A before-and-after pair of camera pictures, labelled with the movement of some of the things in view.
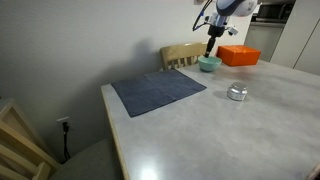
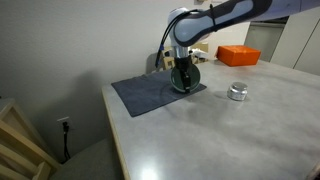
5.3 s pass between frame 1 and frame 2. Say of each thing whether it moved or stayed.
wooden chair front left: stayed
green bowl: moved
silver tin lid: stayed
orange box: stayed
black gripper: moved
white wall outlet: stayed
